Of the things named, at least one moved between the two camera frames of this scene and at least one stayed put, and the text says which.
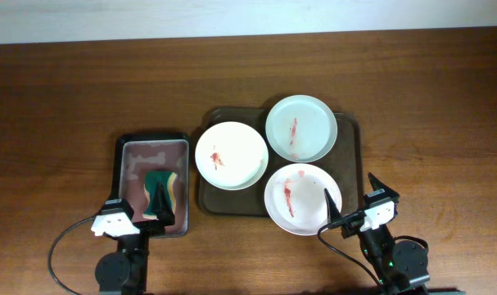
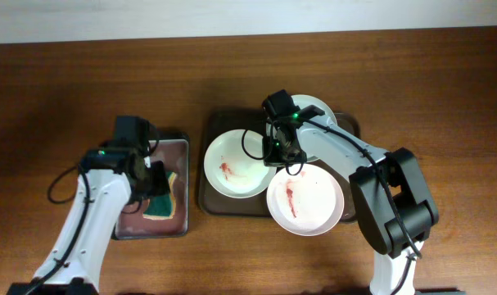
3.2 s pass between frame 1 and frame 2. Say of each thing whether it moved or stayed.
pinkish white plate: stayed
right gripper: moved
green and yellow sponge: stayed
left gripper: moved
